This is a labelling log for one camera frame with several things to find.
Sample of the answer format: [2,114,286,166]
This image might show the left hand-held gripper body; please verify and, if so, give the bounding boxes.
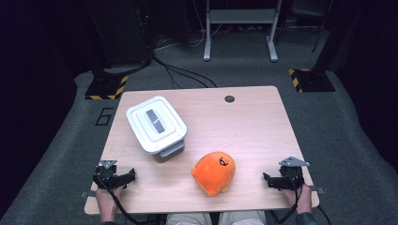
[92,159,126,190]

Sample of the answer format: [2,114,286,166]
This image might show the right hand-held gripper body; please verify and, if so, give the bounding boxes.
[277,156,311,191]

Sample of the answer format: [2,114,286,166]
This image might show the clear grey storage box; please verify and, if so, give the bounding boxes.
[151,140,186,164]

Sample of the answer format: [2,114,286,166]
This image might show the orange plush toy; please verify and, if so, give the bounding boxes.
[190,151,237,198]

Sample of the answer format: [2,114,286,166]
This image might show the white box lid grey handle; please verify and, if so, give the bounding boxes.
[126,96,189,155]

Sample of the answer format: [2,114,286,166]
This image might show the person's left hand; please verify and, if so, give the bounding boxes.
[95,185,125,218]

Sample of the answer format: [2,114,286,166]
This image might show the person's right hand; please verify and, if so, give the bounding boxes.
[281,183,313,216]

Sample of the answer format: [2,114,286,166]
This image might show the person's legs beige trousers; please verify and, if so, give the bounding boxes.
[164,210,268,225]

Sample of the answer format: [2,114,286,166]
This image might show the black stand yellow striped base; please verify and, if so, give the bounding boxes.
[82,0,130,101]
[287,0,360,94]

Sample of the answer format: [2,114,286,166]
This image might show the dark cabinet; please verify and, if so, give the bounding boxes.
[90,0,148,66]

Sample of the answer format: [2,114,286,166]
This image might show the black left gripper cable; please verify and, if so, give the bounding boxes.
[95,175,158,225]

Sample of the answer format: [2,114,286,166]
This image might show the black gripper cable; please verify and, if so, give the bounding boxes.
[270,172,333,225]
[95,175,158,225]

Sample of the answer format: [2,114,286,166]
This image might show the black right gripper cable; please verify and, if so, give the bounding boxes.
[270,172,333,225]

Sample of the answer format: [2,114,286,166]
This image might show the black floor cables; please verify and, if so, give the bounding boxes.
[152,55,218,90]

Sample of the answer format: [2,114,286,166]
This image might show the white floor cables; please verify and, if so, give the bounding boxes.
[154,0,224,51]

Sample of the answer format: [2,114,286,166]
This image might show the white metal table frame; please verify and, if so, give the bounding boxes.
[202,0,284,63]

